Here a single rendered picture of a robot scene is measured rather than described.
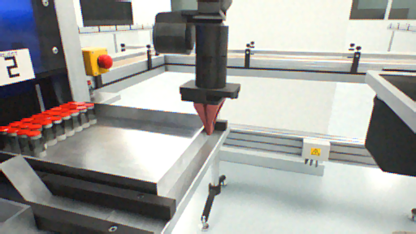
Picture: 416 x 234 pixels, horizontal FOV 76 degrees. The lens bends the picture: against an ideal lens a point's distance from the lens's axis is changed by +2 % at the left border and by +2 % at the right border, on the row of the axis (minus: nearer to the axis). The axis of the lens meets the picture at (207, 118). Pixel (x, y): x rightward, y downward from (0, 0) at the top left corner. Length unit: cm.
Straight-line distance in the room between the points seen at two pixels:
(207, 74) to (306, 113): 158
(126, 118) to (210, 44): 31
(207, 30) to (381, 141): 32
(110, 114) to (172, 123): 17
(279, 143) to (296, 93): 61
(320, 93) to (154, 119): 149
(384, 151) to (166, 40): 38
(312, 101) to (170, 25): 159
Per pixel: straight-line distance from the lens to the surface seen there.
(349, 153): 148
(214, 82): 46
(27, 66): 67
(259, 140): 144
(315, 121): 202
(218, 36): 45
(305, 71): 130
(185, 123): 59
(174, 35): 46
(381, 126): 47
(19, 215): 36
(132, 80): 116
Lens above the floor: 111
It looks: 21 degrees down
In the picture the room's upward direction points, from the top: straight up
